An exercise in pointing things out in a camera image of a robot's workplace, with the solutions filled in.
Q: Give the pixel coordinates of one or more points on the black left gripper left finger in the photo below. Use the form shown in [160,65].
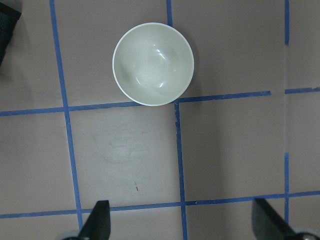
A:
[98,224]

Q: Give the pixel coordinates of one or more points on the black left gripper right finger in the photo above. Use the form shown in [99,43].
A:
[267,224]

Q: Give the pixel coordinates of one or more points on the white ceramic bowl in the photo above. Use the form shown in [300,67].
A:
[153,64]

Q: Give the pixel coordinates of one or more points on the black plate rack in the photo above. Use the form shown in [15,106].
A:
[8,21]

